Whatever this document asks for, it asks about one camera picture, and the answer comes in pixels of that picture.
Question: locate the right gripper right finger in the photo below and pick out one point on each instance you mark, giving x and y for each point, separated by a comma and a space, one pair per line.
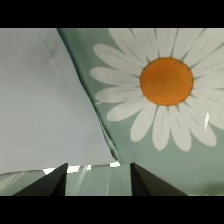
146, 185

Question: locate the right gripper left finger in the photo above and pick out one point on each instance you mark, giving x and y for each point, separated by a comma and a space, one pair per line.
53, 184

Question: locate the pale grey garment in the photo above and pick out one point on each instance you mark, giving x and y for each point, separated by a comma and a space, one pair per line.
43, 103

